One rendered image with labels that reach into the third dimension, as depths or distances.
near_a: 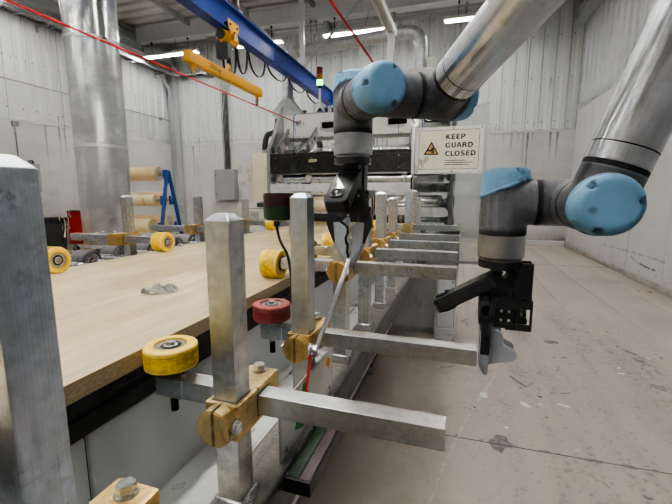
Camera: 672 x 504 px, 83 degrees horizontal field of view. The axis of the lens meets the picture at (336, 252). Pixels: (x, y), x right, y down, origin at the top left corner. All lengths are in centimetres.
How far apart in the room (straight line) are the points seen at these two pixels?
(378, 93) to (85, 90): 412
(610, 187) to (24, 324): 57
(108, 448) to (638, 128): 83
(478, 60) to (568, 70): 916
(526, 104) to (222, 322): 921
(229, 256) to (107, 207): 402
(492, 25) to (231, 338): 52
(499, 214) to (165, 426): 68
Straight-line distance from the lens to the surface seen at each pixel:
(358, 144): 73
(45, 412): 35
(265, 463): 73
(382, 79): 64
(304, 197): 71
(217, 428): 55
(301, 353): 74
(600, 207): 55
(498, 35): 60
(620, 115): 59
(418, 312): 325
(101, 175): 449
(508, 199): 67
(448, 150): 295
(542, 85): 966
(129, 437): 75
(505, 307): 70
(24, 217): 32
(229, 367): 54
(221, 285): 50
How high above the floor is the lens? 114
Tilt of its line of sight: 9 degrees down
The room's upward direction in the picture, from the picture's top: straight up
